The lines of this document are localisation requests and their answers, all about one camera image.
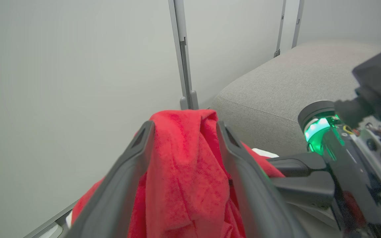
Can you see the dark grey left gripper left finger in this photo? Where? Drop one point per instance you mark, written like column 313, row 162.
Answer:
column 117, row 185

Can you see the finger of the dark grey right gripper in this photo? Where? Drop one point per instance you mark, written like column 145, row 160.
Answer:
column 309, row 190
column 299, row 163

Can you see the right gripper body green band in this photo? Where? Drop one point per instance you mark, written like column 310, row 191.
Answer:
column 349, row 178

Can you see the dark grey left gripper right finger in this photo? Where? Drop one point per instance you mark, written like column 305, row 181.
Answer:
column 250, row 191

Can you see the red garment with white stripes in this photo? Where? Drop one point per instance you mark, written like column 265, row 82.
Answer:
column 184, row 165

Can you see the grey fabric sofa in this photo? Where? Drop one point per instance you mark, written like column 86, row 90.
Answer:
column 276, row 92

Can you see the wide white partition panel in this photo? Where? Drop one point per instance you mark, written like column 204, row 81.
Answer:
column 78, row 82

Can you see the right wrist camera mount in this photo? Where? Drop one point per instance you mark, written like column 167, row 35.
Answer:
column 375, row 145

